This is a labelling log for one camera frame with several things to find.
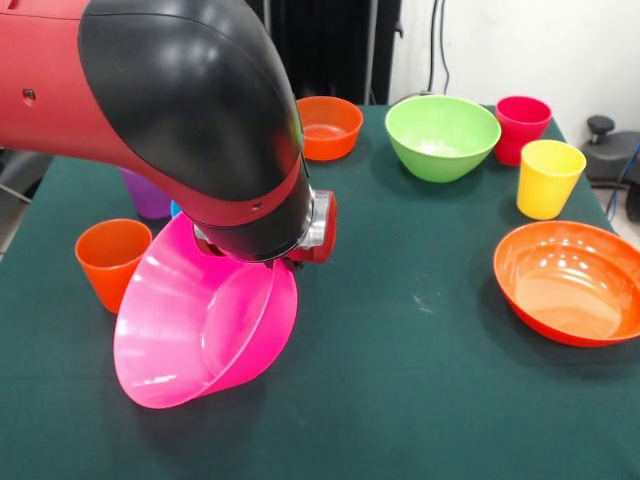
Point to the light blue medium bowl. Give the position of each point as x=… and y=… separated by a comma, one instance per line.
x=175, y=209

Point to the purple plastic cup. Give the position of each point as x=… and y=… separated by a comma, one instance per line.
x=147, y=200

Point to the orange small plastic bowl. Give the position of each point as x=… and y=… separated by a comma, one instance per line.
x=330, y=130

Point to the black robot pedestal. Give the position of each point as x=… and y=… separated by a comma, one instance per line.
x=340, y=50

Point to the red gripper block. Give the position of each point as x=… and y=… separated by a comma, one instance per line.
x=327, y=235

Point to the black pedestal foot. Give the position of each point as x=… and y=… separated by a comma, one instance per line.
x=607, y=150
x=15, y=170

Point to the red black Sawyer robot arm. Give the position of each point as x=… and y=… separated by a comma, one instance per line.
x=175, y=125

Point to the crimson plastic cup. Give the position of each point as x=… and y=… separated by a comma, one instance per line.
x=520, y=125

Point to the orange shallow plastic bowl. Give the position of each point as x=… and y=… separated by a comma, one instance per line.
x=570, y=290

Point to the pink large plastic bowl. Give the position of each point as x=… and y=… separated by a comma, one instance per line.
x=190, y=325

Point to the orange plastic cup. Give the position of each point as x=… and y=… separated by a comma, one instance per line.
x=107, y=260

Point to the lemon yellow plastic cup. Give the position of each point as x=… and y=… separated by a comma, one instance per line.
x=547, y=185

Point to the dark green tablecloth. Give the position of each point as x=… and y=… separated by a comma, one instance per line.
x=500, y=425

